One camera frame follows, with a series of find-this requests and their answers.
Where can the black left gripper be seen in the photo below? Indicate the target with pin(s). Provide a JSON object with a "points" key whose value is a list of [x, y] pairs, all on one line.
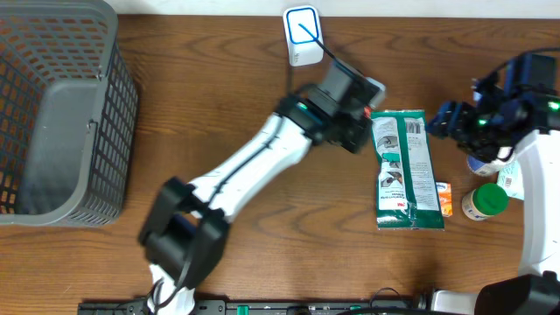
{"points": [[365, 136]]}

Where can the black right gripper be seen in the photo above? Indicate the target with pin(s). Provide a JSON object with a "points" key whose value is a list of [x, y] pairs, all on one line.
{"points": [[454, 119]]}

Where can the white tub container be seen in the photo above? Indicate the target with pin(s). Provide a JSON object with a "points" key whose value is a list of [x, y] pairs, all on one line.
{"points": [[484, 169]]}

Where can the light green tissue packet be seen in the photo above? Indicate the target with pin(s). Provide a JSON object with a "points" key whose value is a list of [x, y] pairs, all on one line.
{"points": [[510, 180]]}

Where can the green lid jar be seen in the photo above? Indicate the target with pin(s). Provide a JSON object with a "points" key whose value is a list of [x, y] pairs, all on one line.
{"points": [[485, 202]]}

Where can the orange snack packet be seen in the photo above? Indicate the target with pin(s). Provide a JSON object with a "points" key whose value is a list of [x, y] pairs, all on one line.
{"points": [[444, 191]]}

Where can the tall green white packet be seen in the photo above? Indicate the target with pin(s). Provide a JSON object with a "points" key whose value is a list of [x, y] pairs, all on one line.
{"points": [[406, 191]]}

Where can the red stick sachet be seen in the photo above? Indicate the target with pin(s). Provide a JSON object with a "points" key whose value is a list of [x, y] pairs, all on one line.
{"points": [[367, 112]]}

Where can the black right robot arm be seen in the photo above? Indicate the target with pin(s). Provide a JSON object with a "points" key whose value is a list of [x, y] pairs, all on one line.
{"points": [[531, 128]]}

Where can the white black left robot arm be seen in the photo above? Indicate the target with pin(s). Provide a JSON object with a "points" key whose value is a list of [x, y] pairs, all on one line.
{"points": [[186, 231]]}

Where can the white barcode scanner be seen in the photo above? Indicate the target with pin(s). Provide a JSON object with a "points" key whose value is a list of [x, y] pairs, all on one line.
{"points": [[302, 28]]}

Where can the grey plastic mesh basket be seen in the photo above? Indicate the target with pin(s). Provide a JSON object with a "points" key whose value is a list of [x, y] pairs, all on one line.
{"points": [[68, 114]]}

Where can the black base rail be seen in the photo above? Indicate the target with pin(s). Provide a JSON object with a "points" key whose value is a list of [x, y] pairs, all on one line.
{"points": [[224, 307]]}

